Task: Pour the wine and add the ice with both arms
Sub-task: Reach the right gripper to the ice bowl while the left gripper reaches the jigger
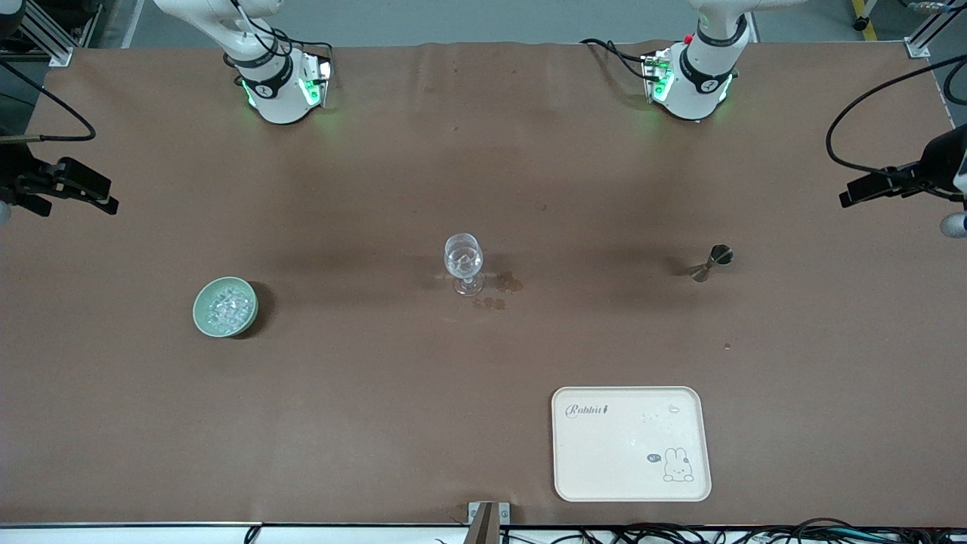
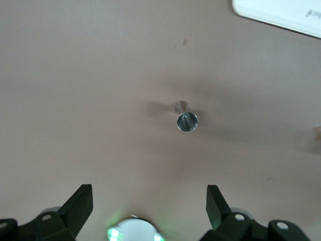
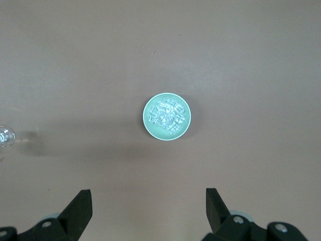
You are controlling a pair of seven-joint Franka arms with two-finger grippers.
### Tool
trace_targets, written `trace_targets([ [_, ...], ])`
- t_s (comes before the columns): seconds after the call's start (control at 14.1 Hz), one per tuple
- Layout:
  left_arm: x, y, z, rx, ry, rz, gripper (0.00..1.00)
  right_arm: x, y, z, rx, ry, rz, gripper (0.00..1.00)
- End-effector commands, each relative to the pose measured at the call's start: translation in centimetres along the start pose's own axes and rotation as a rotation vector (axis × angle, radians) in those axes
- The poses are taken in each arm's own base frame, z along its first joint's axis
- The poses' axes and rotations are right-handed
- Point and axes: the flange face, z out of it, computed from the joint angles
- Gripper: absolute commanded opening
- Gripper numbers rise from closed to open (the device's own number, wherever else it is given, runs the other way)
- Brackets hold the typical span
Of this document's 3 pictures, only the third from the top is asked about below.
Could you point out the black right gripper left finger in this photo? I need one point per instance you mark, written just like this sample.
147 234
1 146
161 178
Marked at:
75 216

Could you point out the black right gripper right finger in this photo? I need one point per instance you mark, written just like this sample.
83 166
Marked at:
218 216

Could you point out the pile of clear ice cubes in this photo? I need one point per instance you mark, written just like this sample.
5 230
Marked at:
166 115

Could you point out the clear wine glass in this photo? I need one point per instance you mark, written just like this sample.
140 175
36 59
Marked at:
5 136

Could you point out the green ceramic bowl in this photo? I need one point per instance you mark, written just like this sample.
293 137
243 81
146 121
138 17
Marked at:
153 128

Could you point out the brown table cover sheet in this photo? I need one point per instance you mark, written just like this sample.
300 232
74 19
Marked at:
75 75

